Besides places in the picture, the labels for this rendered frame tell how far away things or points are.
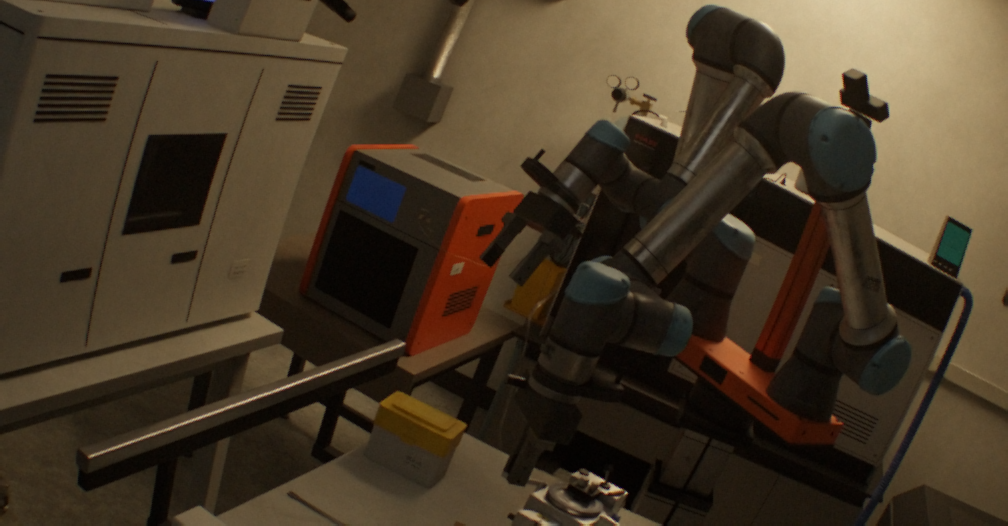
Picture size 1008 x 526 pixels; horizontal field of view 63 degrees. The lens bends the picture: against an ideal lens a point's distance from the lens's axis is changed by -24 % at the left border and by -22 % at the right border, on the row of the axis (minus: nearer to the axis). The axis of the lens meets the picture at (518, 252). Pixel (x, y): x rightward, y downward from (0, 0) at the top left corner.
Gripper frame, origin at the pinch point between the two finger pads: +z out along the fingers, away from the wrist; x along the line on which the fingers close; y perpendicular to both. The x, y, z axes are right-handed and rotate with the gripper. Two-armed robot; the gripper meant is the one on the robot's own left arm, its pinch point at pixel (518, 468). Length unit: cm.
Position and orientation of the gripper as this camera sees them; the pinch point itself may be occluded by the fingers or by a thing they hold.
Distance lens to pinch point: 148.6
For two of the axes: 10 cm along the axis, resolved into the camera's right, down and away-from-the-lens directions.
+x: 2.5, 3.2, -9.1
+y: -9.0, -2.8, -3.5
